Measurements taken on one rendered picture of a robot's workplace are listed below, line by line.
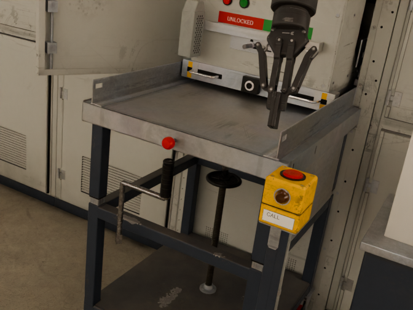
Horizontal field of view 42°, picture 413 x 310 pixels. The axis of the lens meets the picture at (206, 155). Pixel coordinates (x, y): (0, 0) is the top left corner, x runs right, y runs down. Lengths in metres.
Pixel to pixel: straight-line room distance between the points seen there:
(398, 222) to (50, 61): 1.18
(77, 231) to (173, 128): 1.29
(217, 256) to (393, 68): 0.84
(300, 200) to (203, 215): 1.27
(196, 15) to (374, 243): 0.90
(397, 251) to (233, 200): 1.07
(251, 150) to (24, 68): 1.59
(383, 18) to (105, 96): 0.91
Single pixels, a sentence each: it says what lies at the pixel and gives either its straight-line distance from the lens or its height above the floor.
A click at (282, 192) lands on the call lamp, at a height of 0.88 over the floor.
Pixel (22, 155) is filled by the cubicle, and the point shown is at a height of 0.21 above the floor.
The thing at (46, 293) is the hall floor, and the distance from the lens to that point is 2.17.
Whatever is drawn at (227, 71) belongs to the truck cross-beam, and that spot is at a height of 0.92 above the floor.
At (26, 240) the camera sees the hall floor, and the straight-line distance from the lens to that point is 2.50.
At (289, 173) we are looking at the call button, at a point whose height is 0.91.
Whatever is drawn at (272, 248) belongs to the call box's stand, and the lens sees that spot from 1.08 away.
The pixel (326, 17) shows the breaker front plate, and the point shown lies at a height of 1.14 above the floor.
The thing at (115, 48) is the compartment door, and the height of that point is 0.92.
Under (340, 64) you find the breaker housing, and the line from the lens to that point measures 1.71.
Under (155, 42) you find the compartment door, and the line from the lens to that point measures 2.00.
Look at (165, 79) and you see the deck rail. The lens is 1.79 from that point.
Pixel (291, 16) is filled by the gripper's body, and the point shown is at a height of 1.18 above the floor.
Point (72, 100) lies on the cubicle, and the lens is 2.48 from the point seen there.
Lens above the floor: 1.28
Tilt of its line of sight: 21 degrees down
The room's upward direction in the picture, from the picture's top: 7 degrees clockwise
